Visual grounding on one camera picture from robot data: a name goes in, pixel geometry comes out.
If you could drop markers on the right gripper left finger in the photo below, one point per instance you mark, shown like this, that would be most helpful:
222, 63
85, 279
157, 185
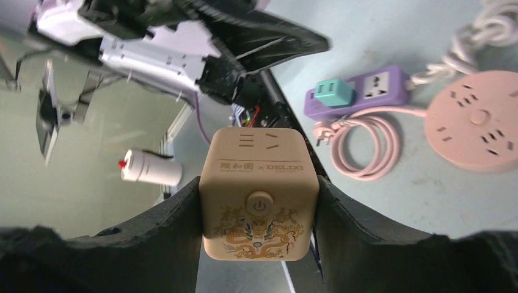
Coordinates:
155, 251

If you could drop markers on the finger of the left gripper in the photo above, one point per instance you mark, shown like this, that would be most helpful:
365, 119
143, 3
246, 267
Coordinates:
253, 40

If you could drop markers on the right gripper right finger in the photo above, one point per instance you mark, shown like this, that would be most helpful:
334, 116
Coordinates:
362, 250

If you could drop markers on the teal USB charger plug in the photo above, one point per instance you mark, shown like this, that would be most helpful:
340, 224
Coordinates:
335, 93

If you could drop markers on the beige cube socket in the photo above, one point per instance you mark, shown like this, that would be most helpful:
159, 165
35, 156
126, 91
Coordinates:
258, 194

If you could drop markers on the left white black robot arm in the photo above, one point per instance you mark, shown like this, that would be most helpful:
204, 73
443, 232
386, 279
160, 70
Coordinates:
118, 34

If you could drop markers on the white cylinder red tip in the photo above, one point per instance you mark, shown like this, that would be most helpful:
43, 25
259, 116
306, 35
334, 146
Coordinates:
150, 167

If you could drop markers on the purple power strip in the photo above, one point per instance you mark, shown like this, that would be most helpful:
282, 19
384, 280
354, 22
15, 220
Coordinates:
387, 86

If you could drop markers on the pink round power strip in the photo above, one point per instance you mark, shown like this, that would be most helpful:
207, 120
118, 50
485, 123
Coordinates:
472, 123

